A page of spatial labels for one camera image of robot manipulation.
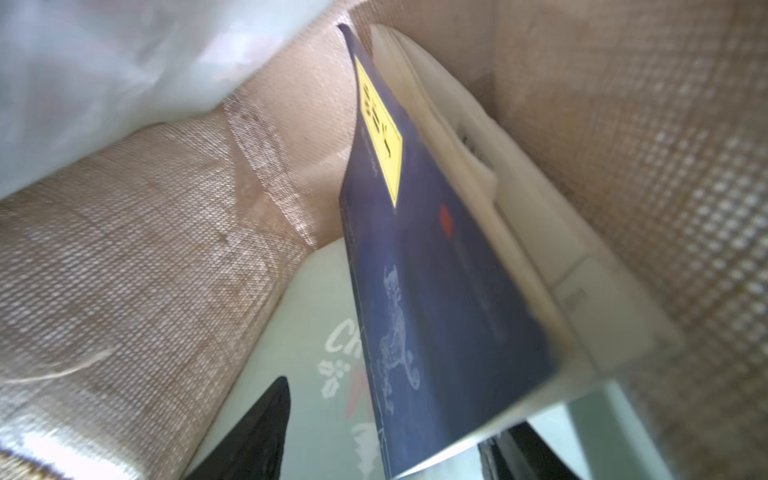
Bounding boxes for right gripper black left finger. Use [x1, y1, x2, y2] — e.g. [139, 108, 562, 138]
[186, 376, 291, 479]

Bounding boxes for jute and green canvas bag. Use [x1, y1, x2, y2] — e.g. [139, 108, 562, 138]
[1, 1, 767, 479]

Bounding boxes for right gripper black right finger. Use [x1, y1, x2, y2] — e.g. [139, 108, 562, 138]
[478, 422, 578, 480]

